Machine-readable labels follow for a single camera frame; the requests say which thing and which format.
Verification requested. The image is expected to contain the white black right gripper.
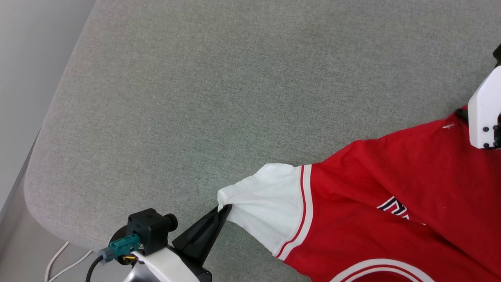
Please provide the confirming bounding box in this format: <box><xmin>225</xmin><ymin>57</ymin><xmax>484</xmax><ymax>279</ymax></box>
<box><xmin>455</xmin><ymin>65</ymin><xmax>501</xmax><ymax>150</ymax></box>

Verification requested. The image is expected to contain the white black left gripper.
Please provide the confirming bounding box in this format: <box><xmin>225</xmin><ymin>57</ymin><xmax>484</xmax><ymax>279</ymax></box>
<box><xmin>129</xmin><ymin>205</ymin><xmax>232</xmax><ymax>282</ymax></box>

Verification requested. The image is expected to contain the red white basketball jersey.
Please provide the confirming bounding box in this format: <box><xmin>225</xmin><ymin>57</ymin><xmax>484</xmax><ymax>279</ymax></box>
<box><xmin>217</xmin><ymin>105</ymin><xmax>501</xmax><ymax>282</ymax></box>

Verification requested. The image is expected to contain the teal connector black cable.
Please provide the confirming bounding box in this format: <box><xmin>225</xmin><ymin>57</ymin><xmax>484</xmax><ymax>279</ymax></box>
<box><xmin>85</xmin><ymin>234</ymin><xmax>142</xmax><ymax>282</ymax></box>

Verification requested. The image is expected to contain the thin white floor cable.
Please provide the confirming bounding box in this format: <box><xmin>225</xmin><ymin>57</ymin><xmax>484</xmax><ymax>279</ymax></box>
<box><xmin>44</xmin><ymin>241</ymin><xmax>70</xmax><ymax>282</ymax></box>
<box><xmin>49</xmin><ymin>250</ymin><xmax>93</xmax><ymax>282</ymax></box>

